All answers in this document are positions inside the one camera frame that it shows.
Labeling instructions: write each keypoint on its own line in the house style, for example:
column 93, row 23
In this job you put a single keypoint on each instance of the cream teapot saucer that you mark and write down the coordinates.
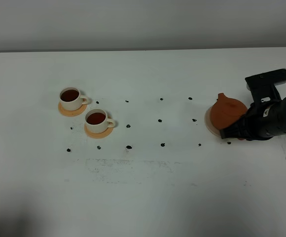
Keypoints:
column 209, row 124

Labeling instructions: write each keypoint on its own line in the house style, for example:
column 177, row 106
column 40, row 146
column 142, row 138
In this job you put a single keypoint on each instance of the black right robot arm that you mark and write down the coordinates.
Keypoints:
column 261, row 122

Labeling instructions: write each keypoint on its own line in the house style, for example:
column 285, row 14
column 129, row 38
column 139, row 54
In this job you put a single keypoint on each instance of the white teacup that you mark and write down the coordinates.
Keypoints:
column 71, row 99
column 97, row 121

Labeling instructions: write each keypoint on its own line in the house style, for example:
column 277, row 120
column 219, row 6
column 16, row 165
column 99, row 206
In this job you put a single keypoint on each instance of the rear orange coaster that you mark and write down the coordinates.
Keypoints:
column 71, row 113

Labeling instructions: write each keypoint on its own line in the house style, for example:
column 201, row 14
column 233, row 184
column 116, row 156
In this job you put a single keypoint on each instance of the rear white teacup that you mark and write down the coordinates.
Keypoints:
column 71, row 99

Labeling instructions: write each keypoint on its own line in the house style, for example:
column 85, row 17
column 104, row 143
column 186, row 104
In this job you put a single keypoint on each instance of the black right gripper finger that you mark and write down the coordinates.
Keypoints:
column 236, row 130

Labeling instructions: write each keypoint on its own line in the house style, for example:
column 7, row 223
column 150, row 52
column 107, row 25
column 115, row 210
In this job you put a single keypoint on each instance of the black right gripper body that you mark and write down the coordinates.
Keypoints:
column 264, row 120

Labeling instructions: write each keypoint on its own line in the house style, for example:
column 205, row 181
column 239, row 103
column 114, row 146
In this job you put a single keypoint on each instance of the front white teacup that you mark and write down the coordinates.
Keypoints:
column 97, row 121

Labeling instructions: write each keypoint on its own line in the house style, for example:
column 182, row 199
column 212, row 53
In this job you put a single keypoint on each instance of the brown clay teapot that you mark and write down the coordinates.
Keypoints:
column 224, row 112

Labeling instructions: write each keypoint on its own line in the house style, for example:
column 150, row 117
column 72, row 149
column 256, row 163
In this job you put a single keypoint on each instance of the orange coaster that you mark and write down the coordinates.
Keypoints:
column 71, row 113
column 104, row 134

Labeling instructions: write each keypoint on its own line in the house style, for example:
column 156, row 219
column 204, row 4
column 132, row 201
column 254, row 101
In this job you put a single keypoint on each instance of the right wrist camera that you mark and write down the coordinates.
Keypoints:
column 264, row 85

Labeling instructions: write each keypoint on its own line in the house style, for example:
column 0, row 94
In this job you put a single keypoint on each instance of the front orange coaster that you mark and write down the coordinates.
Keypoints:
column 104, row 134

